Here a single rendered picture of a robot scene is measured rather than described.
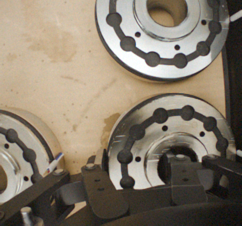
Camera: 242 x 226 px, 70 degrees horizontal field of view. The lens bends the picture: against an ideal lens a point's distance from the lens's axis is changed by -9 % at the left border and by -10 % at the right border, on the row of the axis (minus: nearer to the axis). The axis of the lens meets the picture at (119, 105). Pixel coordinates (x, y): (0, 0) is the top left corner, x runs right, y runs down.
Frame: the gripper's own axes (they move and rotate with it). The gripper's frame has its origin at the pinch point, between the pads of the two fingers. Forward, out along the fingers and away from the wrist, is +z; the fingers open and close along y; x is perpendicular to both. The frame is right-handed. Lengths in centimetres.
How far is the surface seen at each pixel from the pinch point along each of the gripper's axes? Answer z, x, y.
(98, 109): 2.3, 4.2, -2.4
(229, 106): 2.8, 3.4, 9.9
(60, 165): 1.0, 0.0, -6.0
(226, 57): 2.7, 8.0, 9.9
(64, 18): 2.3, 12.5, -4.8
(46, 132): 1.1, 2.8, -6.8
